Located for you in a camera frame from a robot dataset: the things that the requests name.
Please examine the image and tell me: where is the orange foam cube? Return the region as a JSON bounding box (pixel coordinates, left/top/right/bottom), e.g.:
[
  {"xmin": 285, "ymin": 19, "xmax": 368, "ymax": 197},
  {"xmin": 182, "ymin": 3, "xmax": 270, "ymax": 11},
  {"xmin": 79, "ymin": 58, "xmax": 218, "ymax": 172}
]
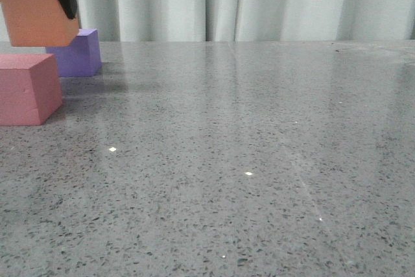
[{"xmin": 1, "ymin": 0, "xmax": 78, "ymax": 47}]

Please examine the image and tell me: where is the grey-white curtain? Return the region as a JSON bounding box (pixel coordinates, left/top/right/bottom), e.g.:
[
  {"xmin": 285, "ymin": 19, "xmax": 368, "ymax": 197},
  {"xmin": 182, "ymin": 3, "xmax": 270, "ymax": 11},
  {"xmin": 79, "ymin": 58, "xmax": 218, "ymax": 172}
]
[{"xmin": 78, "ymin": 0, "xmax": 414, "ymax": 42}]

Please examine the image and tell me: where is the purple foam cube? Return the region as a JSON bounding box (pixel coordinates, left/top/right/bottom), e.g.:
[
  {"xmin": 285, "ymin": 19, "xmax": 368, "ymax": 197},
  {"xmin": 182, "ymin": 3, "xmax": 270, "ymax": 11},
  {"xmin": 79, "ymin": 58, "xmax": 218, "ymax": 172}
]
[{"xmin": 45, "ymin": 29, "xmax": 102, "ymax": 77}]

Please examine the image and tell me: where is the pink foam cube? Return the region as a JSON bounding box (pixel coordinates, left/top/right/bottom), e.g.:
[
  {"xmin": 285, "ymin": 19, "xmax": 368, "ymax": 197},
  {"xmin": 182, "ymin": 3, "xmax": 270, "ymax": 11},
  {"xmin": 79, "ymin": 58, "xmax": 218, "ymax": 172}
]
[{"xmin": 1, "ymin": 54, "xmax": 63, "ymax": 126}]

